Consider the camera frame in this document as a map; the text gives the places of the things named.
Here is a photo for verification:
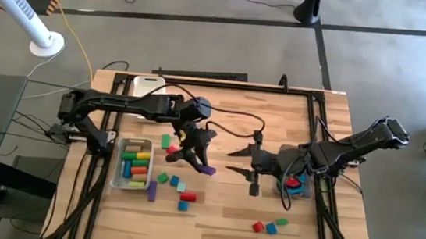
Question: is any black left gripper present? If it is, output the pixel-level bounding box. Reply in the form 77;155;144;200
164;120;218;173

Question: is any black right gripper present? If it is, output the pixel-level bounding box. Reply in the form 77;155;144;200
223;127;289;200

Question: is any purple rectangular block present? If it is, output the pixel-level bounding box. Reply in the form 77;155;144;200
197;164;218;177
146;180;158;203

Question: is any red cylinder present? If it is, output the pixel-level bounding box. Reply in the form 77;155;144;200
179;191;198;203

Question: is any long red block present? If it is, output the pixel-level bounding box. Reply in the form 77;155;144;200
283;174;301;188

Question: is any orange cylinder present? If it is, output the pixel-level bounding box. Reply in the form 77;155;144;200
130;165;149;176

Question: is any lime green cylinder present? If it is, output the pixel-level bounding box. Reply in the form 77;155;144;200
126;180;147;191

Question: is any blue cylinder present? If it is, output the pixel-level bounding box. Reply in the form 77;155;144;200
121;160;133;179

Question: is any green rectangular block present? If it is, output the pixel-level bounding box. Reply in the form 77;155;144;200
160;133;172;151

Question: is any clear smoky plastic bin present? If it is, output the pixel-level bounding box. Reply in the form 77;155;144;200
272;166;317;201

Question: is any light grey plastic bin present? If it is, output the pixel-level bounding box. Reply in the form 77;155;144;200
109;136;156;193

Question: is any white plastic bin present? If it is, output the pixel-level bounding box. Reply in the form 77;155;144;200
128;73;169;125

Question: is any black flat floor bar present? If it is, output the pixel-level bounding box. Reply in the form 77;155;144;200
151;64;250;84

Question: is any small black clamp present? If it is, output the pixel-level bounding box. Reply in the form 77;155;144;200
277;73;291;93

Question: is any black controller box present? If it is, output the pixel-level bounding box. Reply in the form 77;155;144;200
44;122;83;145

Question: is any black stand base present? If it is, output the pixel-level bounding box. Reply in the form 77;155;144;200
291;0;325;28

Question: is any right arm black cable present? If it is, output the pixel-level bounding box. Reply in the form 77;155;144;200
280;157;301;212

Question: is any black aluminium table frame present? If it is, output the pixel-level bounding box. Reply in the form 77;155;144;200
42;64;391;239

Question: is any short black cable loop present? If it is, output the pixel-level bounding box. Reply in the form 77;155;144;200
101;59;130;73

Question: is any white fan cord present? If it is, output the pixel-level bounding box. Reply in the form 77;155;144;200
27;45;64;82

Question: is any long yellow cable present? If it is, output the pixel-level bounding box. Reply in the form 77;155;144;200
22;0;102;85

